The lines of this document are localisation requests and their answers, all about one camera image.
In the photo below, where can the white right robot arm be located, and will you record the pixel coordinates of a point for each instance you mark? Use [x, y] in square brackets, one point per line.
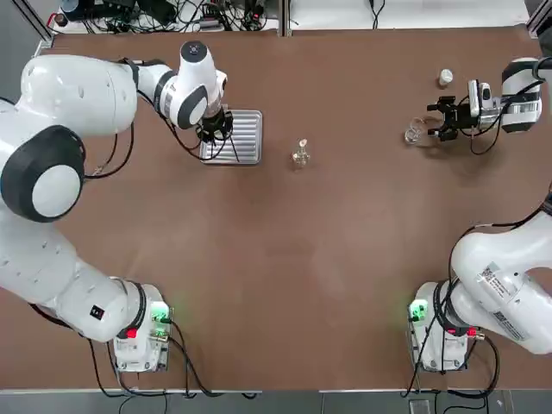
[487, 259]

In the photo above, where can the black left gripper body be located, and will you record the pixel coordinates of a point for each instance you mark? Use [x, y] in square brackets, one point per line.
[215, 120]

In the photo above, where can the aluminium frame post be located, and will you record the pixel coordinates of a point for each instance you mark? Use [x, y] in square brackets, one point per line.
[283, 17]

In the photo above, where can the dark tape roll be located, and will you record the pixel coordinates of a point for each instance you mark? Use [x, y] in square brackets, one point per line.
[59, 19]

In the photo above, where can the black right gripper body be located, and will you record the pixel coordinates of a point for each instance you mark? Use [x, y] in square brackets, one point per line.
[466, 116]

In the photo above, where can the black equipment box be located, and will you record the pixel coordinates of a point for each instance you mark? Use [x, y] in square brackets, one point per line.
[103, 8]

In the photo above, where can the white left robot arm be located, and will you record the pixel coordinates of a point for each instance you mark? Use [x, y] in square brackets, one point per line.
[56, 267]

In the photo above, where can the small glass beaker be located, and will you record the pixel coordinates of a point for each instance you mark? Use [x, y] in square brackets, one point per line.
[413, 136]

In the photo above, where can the ribbed metal tray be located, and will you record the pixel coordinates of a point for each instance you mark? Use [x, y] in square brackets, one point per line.
[248, 138]

